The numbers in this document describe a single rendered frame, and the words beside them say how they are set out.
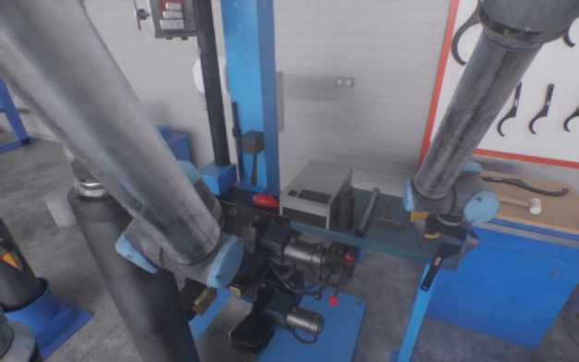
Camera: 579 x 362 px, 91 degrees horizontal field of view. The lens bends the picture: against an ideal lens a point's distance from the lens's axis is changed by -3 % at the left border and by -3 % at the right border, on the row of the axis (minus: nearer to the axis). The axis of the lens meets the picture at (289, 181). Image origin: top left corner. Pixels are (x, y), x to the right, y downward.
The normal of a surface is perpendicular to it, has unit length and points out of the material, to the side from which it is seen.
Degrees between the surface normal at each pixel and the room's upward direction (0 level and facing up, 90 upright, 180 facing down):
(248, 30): 90
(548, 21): 118
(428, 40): 90
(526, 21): 109
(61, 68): 100
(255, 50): 90
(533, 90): 90
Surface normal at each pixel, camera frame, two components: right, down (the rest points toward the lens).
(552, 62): -0.40, 0.45
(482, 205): -0.07, 0.48
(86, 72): 0.87, 0.26
